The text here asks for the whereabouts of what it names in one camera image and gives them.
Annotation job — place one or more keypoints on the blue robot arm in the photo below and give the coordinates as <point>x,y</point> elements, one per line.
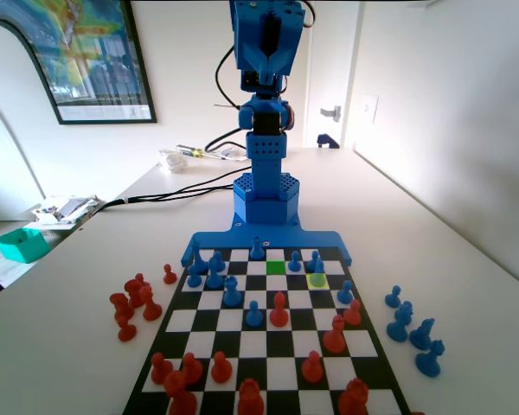
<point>266,203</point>

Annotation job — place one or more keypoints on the blue chess piece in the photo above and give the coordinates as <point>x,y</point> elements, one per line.
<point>406,310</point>
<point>216,260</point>
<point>430,361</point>
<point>397,332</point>
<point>214,281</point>

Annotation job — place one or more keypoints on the blue chess bishop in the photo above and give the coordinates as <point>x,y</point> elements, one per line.
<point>197,255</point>

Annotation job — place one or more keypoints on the red chess pawn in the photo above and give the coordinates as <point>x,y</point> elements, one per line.
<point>312,369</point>
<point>192,369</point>
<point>126,332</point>
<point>169,276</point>
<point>352,314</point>
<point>161,369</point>
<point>221,369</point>

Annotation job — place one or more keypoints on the red chess piece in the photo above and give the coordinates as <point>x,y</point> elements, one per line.
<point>180,395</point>
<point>124,313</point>
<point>135,289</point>
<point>354,397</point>
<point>334,339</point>
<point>118,300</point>
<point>151,307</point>
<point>251,400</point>

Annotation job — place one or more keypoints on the white door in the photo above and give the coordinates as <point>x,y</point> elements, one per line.
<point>328,65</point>

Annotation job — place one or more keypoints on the white crumpled item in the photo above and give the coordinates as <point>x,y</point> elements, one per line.
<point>173,162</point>

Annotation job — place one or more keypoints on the black framed poster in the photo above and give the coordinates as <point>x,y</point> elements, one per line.
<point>91,56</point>

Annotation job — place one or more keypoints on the pile of papers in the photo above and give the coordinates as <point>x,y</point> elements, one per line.
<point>65,211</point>

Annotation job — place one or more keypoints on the black white chessboard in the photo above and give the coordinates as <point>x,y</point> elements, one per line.
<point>225,320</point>

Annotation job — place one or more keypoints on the teal plastic bin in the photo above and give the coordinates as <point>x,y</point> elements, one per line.
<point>21,247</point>

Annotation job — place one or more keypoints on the white wall switch plate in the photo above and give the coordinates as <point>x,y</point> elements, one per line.
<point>367,109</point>

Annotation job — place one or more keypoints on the blue base plate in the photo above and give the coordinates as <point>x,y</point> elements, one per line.
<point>225,238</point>

